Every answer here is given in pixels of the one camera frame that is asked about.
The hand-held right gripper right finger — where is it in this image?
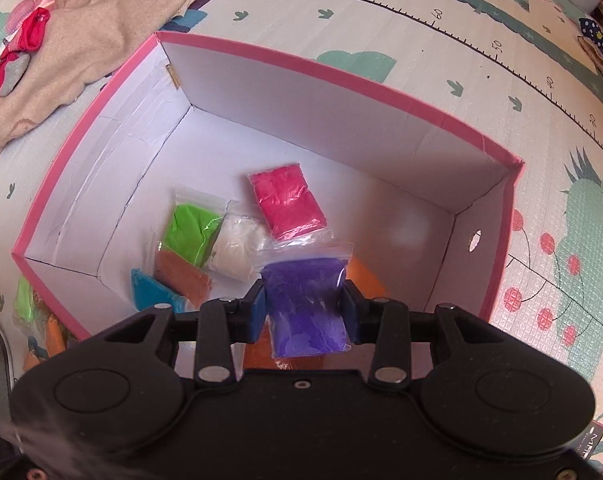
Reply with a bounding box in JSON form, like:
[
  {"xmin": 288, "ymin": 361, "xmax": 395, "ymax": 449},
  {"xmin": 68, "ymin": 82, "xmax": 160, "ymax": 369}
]
[{"xmin": 342, "ymin": 280, "xmax": 502, "ymax": 388}]

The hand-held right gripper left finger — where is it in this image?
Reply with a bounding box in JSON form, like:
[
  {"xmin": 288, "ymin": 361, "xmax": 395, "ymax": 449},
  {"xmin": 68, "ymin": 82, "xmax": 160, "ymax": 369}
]
[{"xmin": 104, "ymin": 280, "xmax": 268, "ymax": 386}]

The purple clay bag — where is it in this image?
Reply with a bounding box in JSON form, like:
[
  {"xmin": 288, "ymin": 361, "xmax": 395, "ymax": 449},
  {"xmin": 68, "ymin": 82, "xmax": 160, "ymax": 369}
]
[{"xmin": 254, "ymin": 242, "xmax": 356, "ymax": 360}]

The pink cardboard storage box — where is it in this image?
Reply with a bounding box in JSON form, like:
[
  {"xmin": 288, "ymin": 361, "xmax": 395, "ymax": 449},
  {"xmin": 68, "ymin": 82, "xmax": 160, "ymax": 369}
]
[{"xmin": 12, "ymin": 31, "xmax": 525, "ymax": 343}]

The orange clay bag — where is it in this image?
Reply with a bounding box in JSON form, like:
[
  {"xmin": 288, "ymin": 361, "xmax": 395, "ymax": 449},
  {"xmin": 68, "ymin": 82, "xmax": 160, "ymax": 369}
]
[
  {"xmin": 22, "ymin": 312, "xmax": 69, "ymax": 373},
  {"xmin": 241, "ymin": 257, "xmax": 389, "ymax": 372}
]

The white clay bag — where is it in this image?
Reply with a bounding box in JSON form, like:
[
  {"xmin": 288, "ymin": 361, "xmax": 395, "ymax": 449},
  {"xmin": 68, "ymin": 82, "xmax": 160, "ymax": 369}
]
[{"xmin": 204, "ymin": 200, "xmax": 274, "ymax": 282}]

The brown clay bag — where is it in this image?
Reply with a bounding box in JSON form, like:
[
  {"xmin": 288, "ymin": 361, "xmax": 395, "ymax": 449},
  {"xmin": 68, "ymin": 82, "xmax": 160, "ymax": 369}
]
[{"xmin": 154, "ymin": 250, "xmax": 214, "ymax": 308}]

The green clay bag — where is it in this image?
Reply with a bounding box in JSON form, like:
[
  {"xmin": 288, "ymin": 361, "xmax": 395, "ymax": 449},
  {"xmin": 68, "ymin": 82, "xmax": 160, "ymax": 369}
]
[
  {"xmin": 12, "ymin": 276, "xmax": 37, "ymax": 326},
  {"xmin": 161, "ymin": 189, "xmax": 227, "ymax": 267}
]

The blue clay bag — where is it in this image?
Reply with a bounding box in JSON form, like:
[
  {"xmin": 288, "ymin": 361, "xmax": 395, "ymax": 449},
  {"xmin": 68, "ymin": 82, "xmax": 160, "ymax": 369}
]
[{"xmin": 130, "ymin": 267, "xmax": 189, "ymax": 313}]

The pink clay bag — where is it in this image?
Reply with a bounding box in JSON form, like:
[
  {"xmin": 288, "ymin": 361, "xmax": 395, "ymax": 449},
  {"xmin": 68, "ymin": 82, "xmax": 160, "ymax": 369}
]
[{"xmin": 246, "ymin": 162, "xmax": 329, "ymax": 242}]

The beige knit sweater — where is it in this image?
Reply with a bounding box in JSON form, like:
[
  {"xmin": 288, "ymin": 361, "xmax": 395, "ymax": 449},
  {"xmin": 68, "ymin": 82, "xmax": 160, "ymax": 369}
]
[{"xmin": 0, "ymin": 0, "xmax": 204, "ymax": 183}]

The red and grey sock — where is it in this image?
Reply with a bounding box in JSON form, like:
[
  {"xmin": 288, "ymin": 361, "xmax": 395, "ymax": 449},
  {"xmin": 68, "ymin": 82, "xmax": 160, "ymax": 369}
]
[{"xmin": 0, "ymin": 6, "xmax": 52, "ymax": 97}]

